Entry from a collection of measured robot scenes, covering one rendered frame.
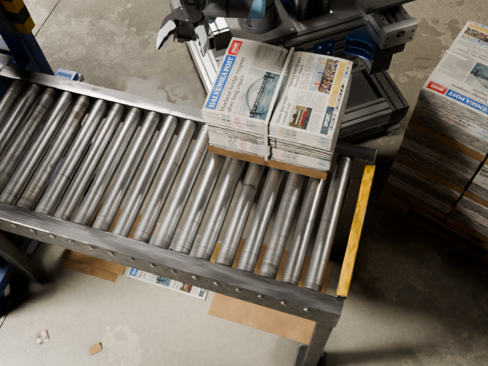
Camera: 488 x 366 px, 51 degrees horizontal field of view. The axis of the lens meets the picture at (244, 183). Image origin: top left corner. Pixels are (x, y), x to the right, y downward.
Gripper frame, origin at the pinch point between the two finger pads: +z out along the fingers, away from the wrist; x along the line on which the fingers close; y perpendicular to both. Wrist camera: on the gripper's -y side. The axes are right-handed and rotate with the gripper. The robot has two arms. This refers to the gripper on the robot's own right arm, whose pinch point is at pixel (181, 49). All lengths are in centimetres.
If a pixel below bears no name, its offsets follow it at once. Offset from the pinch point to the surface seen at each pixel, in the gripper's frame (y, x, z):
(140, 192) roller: 46, 10, 18
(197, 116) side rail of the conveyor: 43.7, -3.0, -11.7
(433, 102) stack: 35, -80, -26
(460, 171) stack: 60, -100, -16
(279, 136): 21.3, -28.7, 6.7
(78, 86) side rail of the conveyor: 50, 40, -21
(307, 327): 117, -58, 34
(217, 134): 31.6, -11.1, 2.4
